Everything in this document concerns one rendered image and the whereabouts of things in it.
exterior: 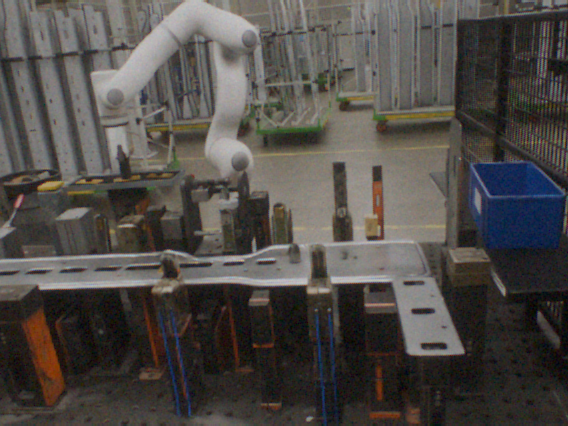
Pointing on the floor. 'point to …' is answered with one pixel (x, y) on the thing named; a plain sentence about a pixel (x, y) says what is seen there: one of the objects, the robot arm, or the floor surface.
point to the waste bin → (31, 234)
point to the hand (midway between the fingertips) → (125, 171)
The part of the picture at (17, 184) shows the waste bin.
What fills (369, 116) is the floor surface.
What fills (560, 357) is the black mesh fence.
